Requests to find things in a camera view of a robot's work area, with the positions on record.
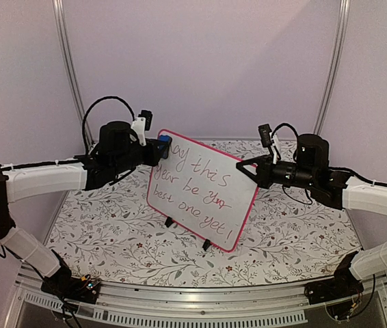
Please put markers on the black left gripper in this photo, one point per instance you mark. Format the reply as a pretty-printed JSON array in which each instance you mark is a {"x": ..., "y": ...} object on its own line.
[{"x": 154, "y": 157}]

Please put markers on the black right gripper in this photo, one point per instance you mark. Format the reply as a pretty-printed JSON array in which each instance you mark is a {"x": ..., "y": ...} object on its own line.
[{"x": 262, "y": 169}]

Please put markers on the blue whiteboard eraser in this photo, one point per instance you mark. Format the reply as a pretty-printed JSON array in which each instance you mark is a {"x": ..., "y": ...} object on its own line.
[{"x": 164, "y": 142}]

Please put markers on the pink framed whiteboard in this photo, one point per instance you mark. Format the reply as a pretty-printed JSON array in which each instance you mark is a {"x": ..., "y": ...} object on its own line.
[{"x": 200, "y": 189}]

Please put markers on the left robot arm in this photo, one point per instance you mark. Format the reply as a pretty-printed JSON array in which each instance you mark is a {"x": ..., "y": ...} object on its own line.
[{"x": 19, "y": 184}]

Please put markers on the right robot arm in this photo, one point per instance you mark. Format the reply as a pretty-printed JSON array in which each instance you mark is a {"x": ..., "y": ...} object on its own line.
[{"x": 363, "y": 196}]

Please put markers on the black stand foot left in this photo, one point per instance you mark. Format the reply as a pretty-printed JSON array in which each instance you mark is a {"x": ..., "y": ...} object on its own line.
[{"x": 169, "y": 222}]

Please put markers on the floral table mat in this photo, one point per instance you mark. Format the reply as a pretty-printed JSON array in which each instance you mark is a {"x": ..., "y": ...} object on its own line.
[{"x": 112, "y": 233}]

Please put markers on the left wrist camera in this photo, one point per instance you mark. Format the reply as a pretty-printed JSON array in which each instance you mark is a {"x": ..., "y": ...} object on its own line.
[{"x": 141, "y": 124}]

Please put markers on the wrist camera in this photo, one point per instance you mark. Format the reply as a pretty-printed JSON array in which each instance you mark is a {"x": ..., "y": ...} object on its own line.
[
  {"x": 270, "y": 142},
  {"x": 141, "y": 124}
]

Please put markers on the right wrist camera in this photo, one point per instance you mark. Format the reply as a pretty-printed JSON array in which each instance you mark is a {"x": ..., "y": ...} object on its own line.
[{"x": 270, "y": 142}]

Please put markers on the front aluminium rail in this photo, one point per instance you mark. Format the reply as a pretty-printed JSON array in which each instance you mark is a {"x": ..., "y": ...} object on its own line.
[{"x": 122, "y": 305}]

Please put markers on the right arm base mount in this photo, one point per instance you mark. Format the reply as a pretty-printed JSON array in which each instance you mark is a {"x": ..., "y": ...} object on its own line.
[{"x": 340, "y": 296}]

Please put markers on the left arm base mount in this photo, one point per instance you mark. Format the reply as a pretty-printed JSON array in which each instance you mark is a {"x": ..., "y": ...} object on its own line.
[{"x": 62, "y": 284}]

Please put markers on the left aluminium frame post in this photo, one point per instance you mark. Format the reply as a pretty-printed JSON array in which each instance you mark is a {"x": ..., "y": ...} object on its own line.
[{"x": 65, "y": 47}]

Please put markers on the aluminium frame post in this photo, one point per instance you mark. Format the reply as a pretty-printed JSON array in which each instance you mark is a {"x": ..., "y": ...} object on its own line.
[
  {"x": 65, "y": 47},
  {"x": 339, "y": 42}
]

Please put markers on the right aluminium frame post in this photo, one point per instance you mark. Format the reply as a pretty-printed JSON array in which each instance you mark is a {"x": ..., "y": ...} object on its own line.
[{"x": 339, "y": 42}]

